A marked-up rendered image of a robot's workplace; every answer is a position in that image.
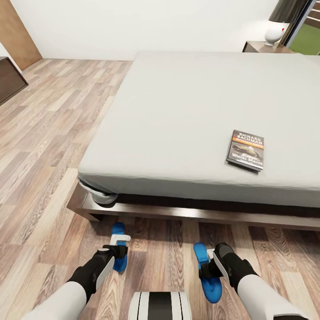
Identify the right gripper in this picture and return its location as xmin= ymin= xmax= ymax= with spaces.
xmin=199 ymin=261 xmax=224 ymax=280

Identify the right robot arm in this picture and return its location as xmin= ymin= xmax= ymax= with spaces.
xmin=199 ymin=243 xmax=311 ymax=320

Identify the sandal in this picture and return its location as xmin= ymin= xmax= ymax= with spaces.
xmin=194 ymin=243 xmax=223 ymax=304
xmin=112 ymin=222 xmax=127 ymax=272

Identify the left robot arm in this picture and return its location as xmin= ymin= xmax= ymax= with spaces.
xmin=20 ymin=234 xmax=131 ymax=320

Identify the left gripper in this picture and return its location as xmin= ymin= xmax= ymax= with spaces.
xmin=103 ymin=245 xmax=127 ymax=260

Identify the hardback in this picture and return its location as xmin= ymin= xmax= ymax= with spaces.
xmin=226 ymin=130 xmax=264 ymax=172

